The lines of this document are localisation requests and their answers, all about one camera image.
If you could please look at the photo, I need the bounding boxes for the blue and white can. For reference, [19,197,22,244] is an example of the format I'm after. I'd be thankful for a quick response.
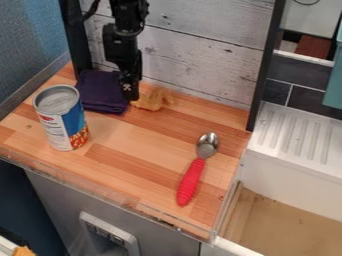
[32,83,91,152]

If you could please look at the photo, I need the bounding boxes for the purple cloth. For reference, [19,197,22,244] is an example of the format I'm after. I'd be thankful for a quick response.
[73,68,131,116]

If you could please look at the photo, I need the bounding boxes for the black frame post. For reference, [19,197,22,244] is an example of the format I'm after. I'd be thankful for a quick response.
[58,0,94,80]
[244,0,288,132]

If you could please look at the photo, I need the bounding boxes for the white toy sink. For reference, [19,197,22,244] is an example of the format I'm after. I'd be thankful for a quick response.
[239,101,342,224]

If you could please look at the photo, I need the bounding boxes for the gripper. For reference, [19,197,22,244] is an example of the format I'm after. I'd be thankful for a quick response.
[101,22,145,102]

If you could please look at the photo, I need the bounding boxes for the yellow toy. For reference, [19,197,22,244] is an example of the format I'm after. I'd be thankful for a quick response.
[129,84,176,113]

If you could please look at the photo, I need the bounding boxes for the teal cabinet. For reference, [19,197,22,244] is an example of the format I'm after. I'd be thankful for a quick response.
[320,20,342,112]

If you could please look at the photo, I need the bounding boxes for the red handled silver spoon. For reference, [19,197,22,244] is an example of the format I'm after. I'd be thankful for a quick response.
[175,131,221,208]

